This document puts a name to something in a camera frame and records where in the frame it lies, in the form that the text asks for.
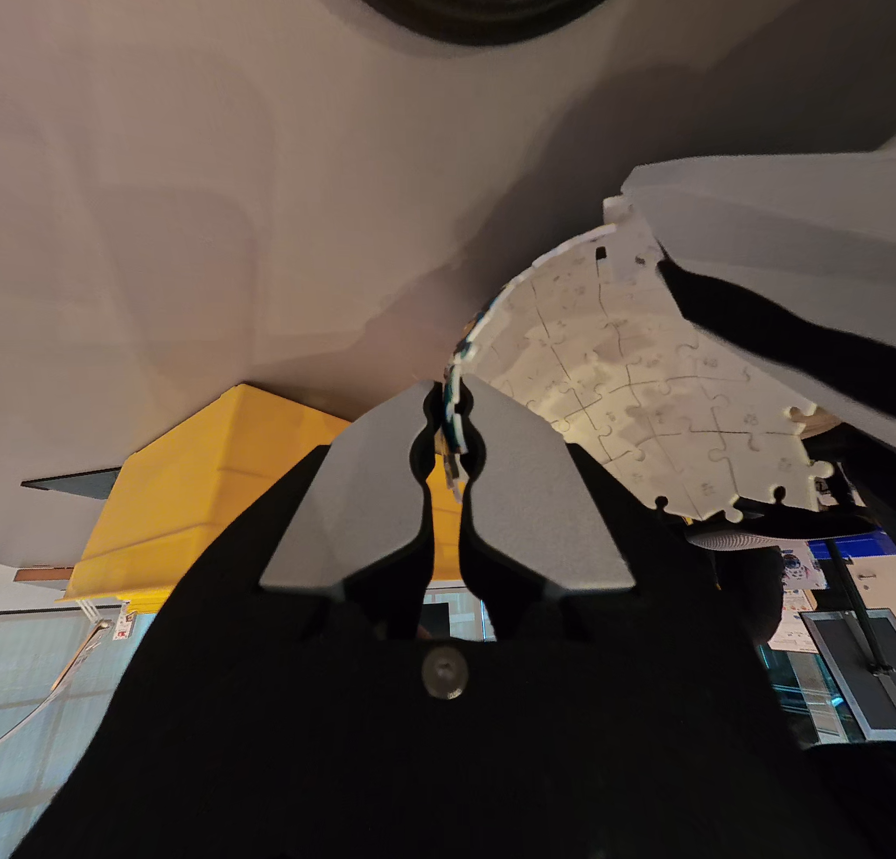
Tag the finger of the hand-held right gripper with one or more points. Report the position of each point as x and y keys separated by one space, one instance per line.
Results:
x=861 y=418
x=784 y=229

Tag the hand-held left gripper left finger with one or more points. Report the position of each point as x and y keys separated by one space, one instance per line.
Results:
x=350 y=502

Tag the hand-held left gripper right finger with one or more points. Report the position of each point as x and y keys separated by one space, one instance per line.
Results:
x=539 y=502

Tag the white curved puzzle ball shell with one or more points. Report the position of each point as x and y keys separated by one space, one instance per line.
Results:
x=630 y=397

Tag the white puzzle piece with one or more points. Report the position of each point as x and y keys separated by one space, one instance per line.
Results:
x=619 y=239

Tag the yellow plastic bin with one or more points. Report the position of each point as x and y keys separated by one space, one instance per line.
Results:
x=210 y=495

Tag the white astronaut sticker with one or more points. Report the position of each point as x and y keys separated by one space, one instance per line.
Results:
x=801 y=568

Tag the grey framed panel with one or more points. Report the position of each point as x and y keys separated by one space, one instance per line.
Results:
x=847 y=670

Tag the dark flat panel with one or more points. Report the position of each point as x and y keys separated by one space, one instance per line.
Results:
x=77 y=482

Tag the black round tin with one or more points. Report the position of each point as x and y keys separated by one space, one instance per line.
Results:
x=490 y=23

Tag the blue wall poster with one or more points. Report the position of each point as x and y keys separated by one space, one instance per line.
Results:
x=861 y=545

